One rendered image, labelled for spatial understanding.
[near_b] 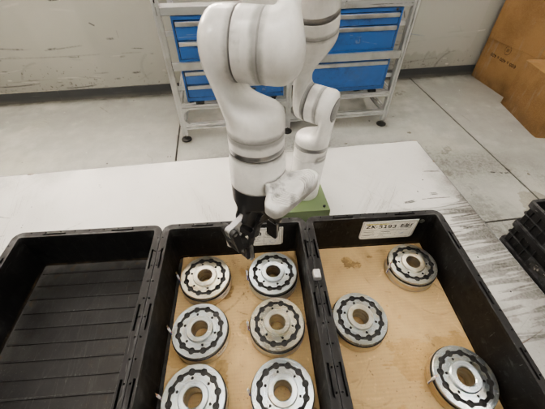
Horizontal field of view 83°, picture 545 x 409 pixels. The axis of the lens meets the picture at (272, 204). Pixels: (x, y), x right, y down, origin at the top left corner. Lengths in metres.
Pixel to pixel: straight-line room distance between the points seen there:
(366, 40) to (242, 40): 2.23
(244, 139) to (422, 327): 0.51
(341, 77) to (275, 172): 2.20
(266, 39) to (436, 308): 0.60
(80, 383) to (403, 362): 0.57
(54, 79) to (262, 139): 3.36
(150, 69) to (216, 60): 3.03
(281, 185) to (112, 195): 0.85
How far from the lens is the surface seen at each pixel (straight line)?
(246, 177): 0.38
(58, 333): 0.76
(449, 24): 3.87
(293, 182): 0.39
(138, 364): 0.55
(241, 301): 0.66
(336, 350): 0.53
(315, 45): 0.65
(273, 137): 0.35
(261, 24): 0.31
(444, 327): 0.72
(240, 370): 0.62
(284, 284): 0.65
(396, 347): 0.67
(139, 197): 1.12
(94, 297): 0.76
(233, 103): 0.34
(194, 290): 0.66
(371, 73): 2.63
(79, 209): 1.17
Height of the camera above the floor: 1.42
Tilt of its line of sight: 46 degrees down
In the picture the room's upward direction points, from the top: straight up
